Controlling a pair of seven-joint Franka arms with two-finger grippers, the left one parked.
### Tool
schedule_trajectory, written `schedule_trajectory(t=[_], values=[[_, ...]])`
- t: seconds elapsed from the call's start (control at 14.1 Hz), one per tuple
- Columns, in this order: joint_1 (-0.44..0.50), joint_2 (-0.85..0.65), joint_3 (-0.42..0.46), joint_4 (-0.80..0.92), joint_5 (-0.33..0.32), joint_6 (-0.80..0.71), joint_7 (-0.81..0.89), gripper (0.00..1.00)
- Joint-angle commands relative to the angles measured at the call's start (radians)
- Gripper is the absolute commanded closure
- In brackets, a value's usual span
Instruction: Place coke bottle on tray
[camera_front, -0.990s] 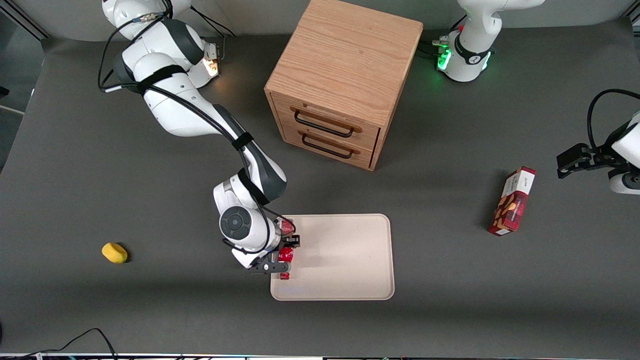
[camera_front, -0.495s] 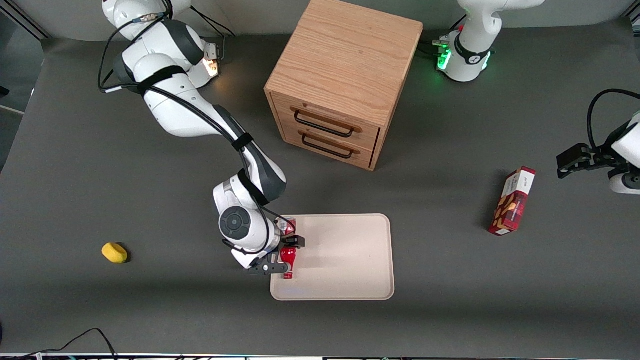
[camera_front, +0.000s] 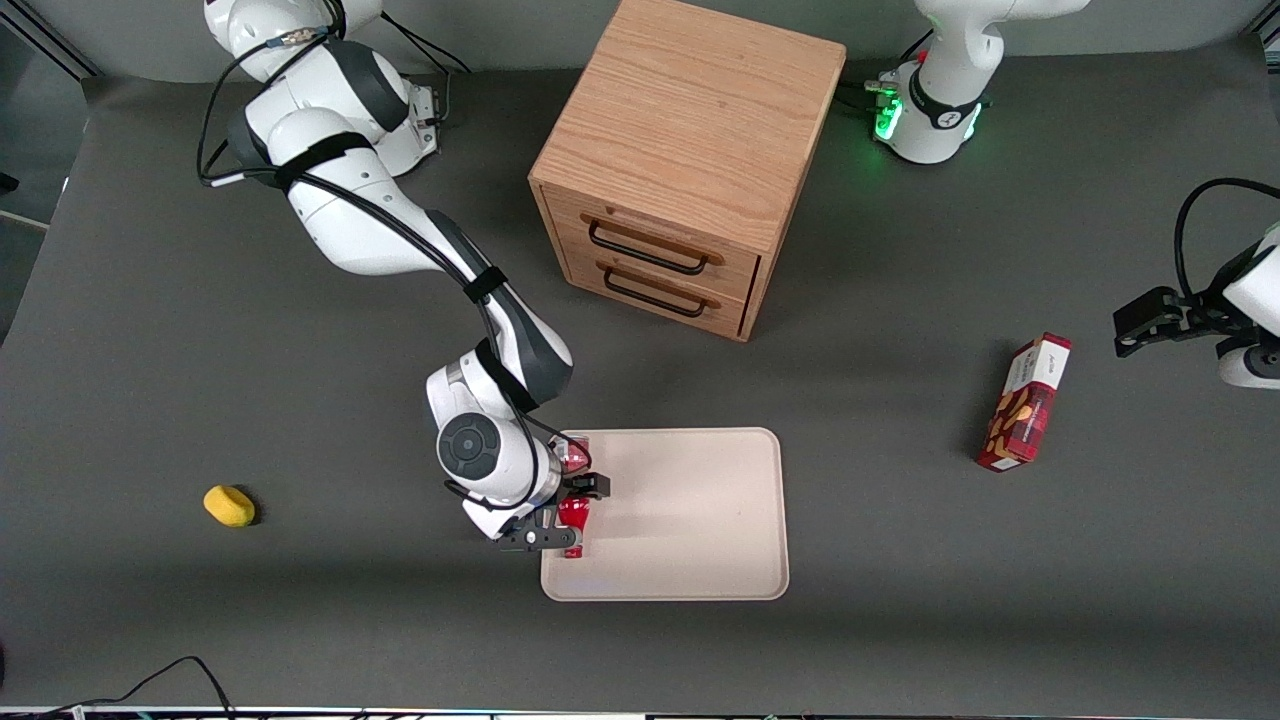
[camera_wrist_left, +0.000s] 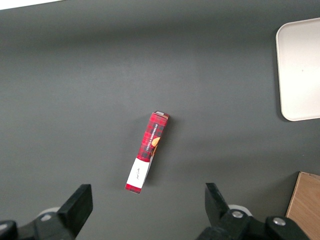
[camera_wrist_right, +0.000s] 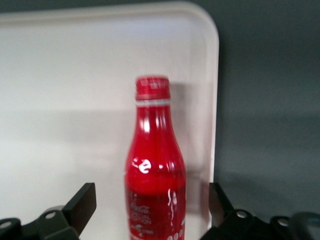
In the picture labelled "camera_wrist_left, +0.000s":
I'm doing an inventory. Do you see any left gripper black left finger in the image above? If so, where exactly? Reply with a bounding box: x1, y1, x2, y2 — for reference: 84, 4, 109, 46
34, 184, 94, 240

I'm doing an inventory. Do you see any white rectangular tray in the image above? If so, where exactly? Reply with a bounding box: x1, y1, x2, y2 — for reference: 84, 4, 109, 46
275, 17, 320, 122

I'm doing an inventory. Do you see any wooden board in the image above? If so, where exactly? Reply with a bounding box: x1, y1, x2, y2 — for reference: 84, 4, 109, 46
285, 171, 320, 240

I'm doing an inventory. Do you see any red plaid shortbread box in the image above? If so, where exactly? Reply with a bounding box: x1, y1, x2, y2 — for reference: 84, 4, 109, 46
124, 110, 170, 195

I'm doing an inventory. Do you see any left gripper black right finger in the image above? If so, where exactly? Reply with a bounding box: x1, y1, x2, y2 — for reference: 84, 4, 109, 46
196, 182, 253, 240

